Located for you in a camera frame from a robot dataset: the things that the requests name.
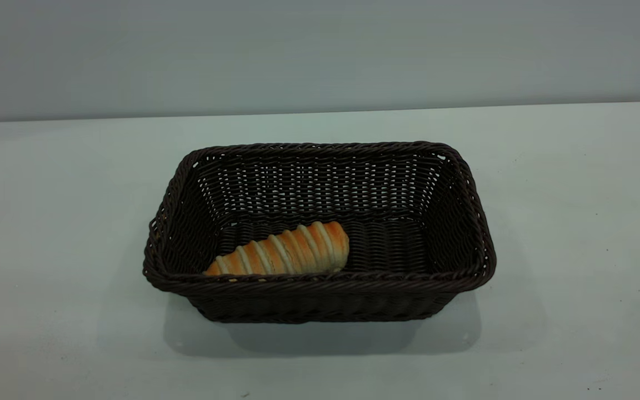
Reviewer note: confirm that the ridged golden bread roll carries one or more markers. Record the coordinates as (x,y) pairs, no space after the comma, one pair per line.
(292,253)

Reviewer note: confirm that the dark brown wicker basket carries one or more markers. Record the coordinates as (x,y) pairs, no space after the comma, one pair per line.
(398,244)

